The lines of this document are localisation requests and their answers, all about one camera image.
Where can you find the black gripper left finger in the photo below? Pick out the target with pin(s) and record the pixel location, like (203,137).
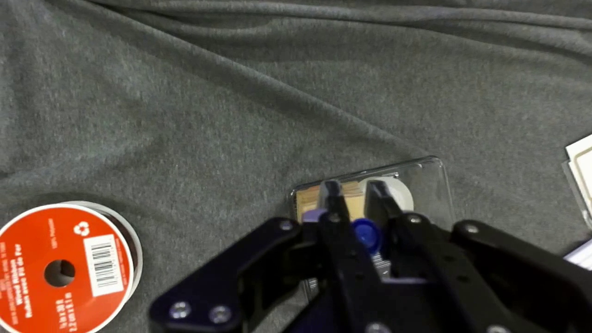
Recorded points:
(344,278)

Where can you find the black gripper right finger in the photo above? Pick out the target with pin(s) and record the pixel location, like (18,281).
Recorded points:
(431,265)

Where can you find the blue capped marker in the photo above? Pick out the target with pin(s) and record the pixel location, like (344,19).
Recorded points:
(366,233)

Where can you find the clear tape roll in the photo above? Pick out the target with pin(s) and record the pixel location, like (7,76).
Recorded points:
(400,192)

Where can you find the clear container with tape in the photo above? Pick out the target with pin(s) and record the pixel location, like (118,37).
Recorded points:
(431,185)

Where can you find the brown wooden block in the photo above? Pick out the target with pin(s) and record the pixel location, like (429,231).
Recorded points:
(307,200)

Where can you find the black tablet white box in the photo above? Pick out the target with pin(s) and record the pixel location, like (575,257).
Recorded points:
(583,172)

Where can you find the grey tablecloth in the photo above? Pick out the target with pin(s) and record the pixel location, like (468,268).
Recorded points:
(246,93)

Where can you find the red ribbon spool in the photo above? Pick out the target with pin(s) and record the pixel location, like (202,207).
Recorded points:
(37,246)

